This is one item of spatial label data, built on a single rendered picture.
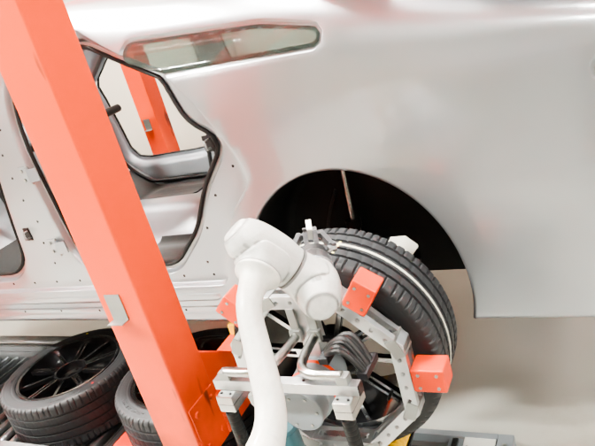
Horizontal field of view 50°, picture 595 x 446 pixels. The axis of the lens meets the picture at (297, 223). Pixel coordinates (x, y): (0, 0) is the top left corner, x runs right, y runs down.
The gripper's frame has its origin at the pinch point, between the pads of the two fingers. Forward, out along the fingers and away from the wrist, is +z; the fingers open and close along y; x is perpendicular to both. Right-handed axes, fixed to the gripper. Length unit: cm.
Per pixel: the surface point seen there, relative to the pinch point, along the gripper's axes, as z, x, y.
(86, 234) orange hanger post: 12, 2, -64
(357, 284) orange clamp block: -17.1, -9.3, 10.1
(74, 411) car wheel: 69, -102, -111
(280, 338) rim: 19, -46, -14
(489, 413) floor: 55, -121, 67
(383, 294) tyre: -11.2, -16.7, 17.4
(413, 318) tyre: -14.3, -23.4, 24.3
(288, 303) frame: -7.8, -17.9, -8.4
